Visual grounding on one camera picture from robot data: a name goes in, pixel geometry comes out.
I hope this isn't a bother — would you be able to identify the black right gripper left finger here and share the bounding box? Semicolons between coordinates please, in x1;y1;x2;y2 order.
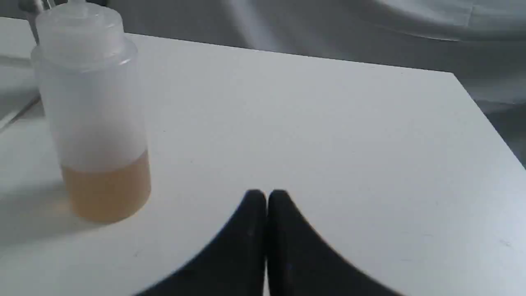
141;190;267;296

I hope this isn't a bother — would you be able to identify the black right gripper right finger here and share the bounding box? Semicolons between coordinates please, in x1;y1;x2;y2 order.
267;190;397;296

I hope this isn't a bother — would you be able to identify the translucent squeeze bottle amber liquid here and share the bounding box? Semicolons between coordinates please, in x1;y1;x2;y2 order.
31;0;152;224

